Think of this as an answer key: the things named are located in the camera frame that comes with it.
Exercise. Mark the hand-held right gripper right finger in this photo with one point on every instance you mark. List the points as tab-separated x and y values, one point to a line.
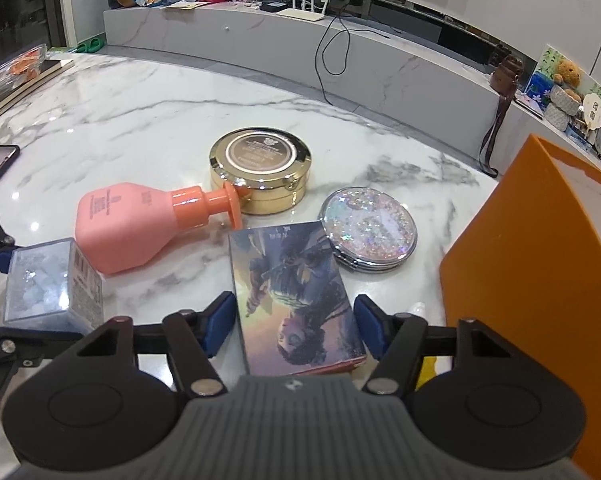
368	327

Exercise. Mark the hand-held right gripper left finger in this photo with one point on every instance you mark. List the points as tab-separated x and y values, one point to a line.
220	322

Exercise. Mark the clear plastic crystal box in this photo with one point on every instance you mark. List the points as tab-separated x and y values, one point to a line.
45	285

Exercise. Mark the illustrated box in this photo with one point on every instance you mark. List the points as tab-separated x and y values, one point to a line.
290	290

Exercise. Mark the glitter compact mirror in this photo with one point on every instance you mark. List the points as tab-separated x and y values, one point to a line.
370	230

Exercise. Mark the pink pump bottle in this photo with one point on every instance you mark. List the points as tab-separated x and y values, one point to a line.
125	225

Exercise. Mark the orange storage box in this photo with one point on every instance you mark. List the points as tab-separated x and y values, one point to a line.
520	270

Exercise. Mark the gold round tin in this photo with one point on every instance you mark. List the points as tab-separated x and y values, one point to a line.
260	160

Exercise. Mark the brown shoulder bag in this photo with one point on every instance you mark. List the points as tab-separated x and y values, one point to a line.
505	72

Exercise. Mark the stack of books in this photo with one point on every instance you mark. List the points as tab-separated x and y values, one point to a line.
10	102

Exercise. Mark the clear plastic food container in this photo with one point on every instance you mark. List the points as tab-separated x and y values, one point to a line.
15	67

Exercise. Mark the green slippers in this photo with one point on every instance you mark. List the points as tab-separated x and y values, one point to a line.
86	45

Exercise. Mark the woven grey basket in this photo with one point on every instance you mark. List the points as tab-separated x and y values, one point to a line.
560	116
566	97

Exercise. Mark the marble tv console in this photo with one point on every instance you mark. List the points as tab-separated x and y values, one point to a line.
230	30

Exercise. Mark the teddy bear gift display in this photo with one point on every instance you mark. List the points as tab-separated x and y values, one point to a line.
543	82

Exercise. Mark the round paper fan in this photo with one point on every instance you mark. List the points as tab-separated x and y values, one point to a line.
593	110

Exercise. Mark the white router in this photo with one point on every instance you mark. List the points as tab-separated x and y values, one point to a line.
303	14

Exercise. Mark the small black box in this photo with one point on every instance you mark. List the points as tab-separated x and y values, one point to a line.
270	6

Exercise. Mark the brown teddy bear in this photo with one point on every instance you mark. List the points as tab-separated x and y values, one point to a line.
566	72

